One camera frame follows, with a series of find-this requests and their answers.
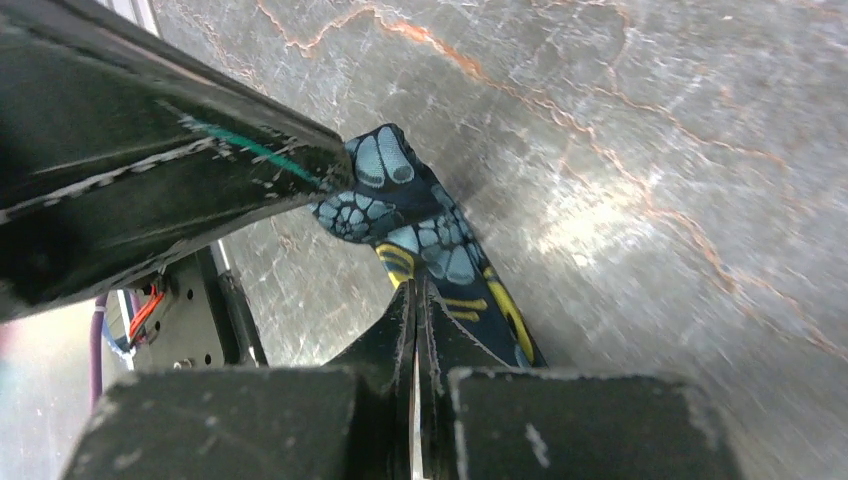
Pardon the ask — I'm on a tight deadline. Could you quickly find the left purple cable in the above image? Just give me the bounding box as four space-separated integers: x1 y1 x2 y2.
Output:
89 291 144 409

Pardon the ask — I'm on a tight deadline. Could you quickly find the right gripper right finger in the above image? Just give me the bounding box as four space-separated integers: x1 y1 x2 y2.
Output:
418 278 511 479

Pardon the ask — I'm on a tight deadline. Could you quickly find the blue yellow patterned tie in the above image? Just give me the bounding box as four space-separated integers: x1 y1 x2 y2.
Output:
310 123 547 368

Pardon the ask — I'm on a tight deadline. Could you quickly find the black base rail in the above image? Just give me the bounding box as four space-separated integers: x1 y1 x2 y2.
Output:
93 240 269 370

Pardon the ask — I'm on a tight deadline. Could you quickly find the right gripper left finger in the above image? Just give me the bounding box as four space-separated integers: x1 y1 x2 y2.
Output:
326 280 416 479

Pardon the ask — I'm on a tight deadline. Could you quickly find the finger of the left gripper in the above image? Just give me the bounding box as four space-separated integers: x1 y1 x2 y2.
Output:
1 1 353 321

